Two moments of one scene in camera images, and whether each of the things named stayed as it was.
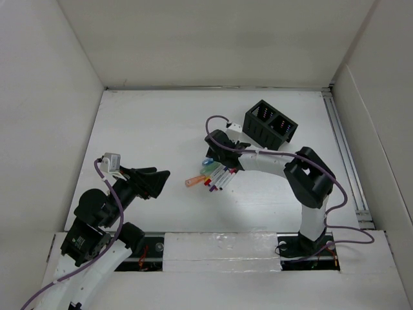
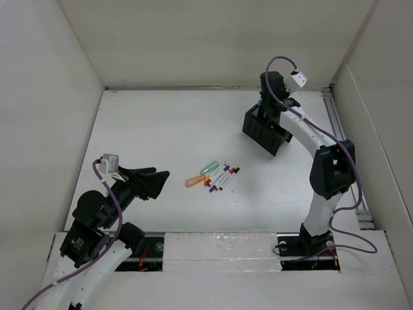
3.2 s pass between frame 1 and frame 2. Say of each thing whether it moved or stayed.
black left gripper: stayed
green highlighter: stayed
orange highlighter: stayed
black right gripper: moved
